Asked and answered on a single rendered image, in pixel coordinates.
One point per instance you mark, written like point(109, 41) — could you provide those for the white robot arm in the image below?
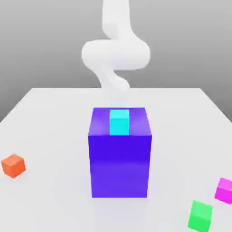
point(116, 54)

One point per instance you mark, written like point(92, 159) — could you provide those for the small cyan cube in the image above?
point(119, 125)

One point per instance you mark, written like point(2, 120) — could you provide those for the small orange cube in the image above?
point(13, 165)

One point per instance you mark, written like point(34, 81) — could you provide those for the small green cube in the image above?
point(200, 216)

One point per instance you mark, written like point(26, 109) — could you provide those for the small magenta cube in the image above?
point(224, 191)

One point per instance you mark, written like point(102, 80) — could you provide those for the large purple box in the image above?
point(119, 163)

